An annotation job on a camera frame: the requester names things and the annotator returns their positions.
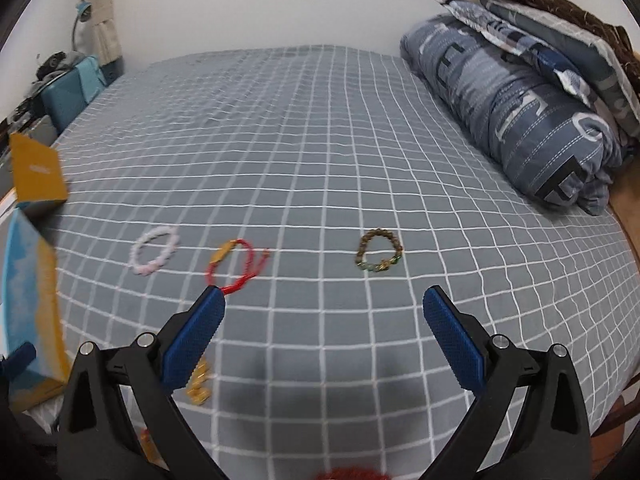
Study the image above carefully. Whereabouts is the red cord bracelet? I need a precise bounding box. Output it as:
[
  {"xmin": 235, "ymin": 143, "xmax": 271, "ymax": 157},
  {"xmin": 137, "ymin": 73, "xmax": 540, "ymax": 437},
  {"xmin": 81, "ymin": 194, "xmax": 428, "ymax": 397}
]
[{"xmin": 206, "ymin": 238, "xmax": 271, "ymax": 295}]

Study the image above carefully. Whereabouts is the folded blue printed quilt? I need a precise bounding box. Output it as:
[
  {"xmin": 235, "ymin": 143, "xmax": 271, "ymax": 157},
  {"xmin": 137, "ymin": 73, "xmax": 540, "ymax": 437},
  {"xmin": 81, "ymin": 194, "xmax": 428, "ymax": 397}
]
[{"xmin": 399, "ymin": 12, "xmax": 624, "ymax": 217}]

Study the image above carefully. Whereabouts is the brown blanket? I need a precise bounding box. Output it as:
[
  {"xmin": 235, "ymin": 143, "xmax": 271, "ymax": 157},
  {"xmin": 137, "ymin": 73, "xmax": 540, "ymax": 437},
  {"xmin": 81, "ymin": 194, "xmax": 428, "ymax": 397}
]
[{"xmin": 477, "ymin": 0, "xmax": 640, "ymax": 86}]

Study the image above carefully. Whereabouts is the red bead bracelet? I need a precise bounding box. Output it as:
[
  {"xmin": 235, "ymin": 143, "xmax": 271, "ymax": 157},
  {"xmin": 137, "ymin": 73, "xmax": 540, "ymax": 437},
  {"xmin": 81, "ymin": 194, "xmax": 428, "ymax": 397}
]
[{"xmin": 314, "ymin": 464, "xmax": 397, "ymax": 480}]

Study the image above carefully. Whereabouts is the blue suitcase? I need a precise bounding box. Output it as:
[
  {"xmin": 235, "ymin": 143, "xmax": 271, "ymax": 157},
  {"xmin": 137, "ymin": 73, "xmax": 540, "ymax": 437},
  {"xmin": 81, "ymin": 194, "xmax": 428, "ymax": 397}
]
[{"xmin": 40, "ymin": 56, "xmax": 109, "ymax": 134}]

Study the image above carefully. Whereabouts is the wooden bed frame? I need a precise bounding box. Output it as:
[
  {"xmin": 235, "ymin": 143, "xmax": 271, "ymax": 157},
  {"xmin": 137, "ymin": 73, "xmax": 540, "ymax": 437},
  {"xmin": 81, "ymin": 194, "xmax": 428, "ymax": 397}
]
[{"xmin": 606, "ymin": 159, "xmax": 640, "ymax": 273}]

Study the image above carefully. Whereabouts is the yellow and blue jewelry box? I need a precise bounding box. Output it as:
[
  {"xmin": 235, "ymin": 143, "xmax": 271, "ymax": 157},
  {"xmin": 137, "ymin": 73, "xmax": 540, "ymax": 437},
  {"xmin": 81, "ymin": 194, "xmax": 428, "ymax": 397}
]
[{"xmin": 0, "ymin": 132, "xmax": 72, "ymax": 413}]

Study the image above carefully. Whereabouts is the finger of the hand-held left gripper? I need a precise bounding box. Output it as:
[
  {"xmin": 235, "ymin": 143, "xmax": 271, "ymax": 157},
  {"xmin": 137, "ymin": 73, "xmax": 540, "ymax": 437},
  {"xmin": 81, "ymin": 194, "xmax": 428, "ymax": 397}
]
[{"xmin": 0, "ymin": 342, "xmax": 37, "ymax": 386}]

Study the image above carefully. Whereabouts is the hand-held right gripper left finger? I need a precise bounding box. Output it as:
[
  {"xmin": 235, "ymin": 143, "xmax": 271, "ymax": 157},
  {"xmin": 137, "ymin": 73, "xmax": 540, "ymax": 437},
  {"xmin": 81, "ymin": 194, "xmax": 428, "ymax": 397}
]
[{"xmin": 56, "ymin": 285, "xmax": 227, "ymax": 480}]

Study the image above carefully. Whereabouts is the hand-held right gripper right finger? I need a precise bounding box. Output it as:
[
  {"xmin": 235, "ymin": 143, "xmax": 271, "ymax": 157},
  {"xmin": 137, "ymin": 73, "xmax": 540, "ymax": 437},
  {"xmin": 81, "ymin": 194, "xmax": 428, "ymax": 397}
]
[{"xmin": 422, "ymin": 285, "xmax": 594, "ymax": 480}]

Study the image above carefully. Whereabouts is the blue desk lamp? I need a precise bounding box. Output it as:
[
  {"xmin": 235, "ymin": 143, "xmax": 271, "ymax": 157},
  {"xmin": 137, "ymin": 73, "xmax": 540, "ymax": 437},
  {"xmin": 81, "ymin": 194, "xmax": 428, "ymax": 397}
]
[{"xmin": 71, "ymin": 0, "xmax": 97, "ymax": 57}]

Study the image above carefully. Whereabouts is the blue patterned pillow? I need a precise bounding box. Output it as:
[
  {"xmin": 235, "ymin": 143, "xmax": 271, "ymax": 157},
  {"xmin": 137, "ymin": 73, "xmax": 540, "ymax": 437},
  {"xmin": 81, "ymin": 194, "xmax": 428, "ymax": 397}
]
[{"xmin": 440, "ymin": 0, "xmax": 640, "ymax": 138}]

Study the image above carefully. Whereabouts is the grey checked bed sheet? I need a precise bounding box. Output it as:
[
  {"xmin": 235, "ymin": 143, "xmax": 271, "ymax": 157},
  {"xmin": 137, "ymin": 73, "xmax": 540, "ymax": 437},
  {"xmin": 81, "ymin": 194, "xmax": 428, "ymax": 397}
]
[{"xmin": 30, "ymin": 44, "xmax": 632, "ymax": 480}]

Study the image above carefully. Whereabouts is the brown and green bead bracelet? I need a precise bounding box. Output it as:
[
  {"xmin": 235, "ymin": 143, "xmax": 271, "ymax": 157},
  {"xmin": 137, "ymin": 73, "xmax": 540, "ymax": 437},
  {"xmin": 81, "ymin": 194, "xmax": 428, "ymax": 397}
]
[{"xmin": 356, "ymin": 228, "xmax": 404, "ymax": 275}]

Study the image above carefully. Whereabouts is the pink bead bracelet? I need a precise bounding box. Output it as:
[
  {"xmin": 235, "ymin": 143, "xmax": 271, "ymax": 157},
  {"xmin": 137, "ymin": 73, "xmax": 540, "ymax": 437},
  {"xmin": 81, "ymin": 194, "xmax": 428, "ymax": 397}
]
[{"xmin": 130, "ymin": 227, "xmax": 180, "ymax": 277}]

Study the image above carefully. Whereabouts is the gold chain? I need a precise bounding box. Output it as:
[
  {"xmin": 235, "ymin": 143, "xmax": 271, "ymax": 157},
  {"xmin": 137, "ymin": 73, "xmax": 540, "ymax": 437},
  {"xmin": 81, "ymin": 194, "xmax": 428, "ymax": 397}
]
[{"xmin": 185, "ymin": 354, "xmax": 211, "ymax": 407}]

